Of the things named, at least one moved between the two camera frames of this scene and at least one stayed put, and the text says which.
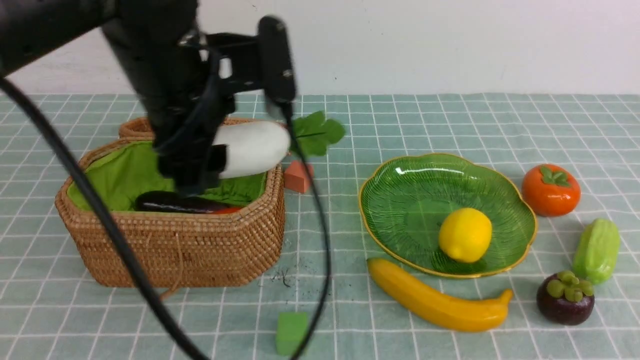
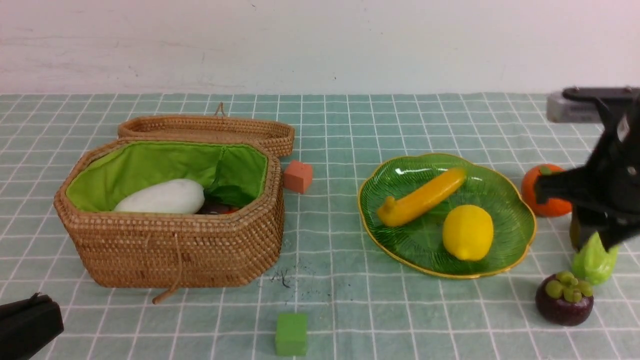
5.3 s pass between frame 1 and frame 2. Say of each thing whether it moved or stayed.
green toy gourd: stayed
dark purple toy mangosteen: stayed
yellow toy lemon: stayed
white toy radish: moved
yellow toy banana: moved
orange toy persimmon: stayed
